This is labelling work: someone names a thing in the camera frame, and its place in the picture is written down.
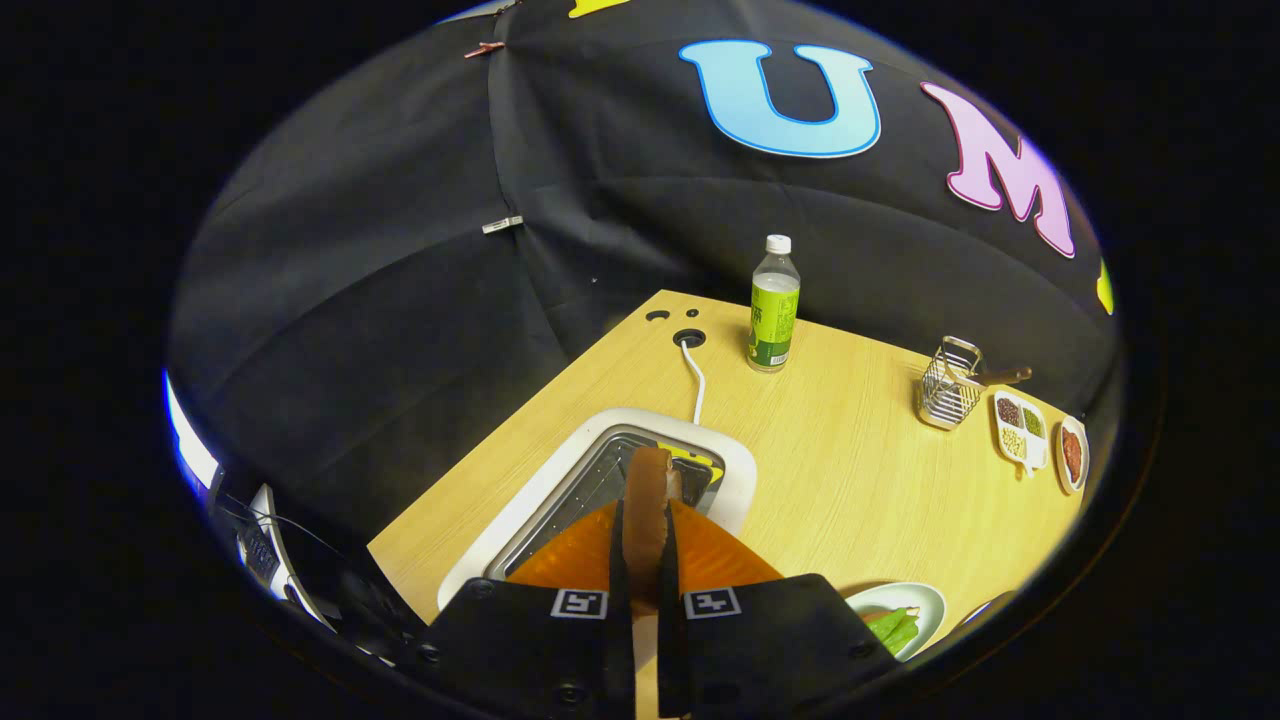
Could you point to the white toaster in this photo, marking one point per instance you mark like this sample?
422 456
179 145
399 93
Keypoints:
740 470

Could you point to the white round meat plate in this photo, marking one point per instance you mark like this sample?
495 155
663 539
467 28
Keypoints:
1060 470

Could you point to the green lettuce leaf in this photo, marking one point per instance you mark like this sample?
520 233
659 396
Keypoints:
895 632

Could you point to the green label water bottle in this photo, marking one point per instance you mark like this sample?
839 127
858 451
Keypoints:
775 310

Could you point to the toasted bread slice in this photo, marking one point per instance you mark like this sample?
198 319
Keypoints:
647 520

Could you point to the pale green round plate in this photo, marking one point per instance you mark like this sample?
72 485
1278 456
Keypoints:
925 605

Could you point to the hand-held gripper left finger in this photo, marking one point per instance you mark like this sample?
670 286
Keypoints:
622 580

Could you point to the white divided bean dish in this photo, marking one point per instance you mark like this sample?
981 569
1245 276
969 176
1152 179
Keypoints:
1020 435

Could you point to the black backdrop cloth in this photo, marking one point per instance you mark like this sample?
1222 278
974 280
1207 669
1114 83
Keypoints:
400 300

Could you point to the brown meat piece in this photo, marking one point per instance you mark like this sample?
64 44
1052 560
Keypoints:
1072 452

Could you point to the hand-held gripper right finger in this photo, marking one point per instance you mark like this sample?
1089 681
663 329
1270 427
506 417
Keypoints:
670 580

